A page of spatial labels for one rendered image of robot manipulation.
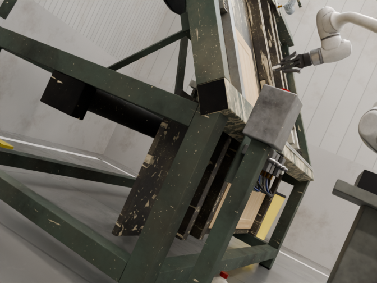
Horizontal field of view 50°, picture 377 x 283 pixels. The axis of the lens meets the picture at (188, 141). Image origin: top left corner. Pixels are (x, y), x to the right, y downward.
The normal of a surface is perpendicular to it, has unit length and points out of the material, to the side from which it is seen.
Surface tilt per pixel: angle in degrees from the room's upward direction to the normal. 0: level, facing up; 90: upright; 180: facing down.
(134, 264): 90
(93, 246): 90
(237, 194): 90
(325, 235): 90
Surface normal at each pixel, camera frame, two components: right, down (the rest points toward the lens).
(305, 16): -0.32, -0.16
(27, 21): 0.85, 0.38
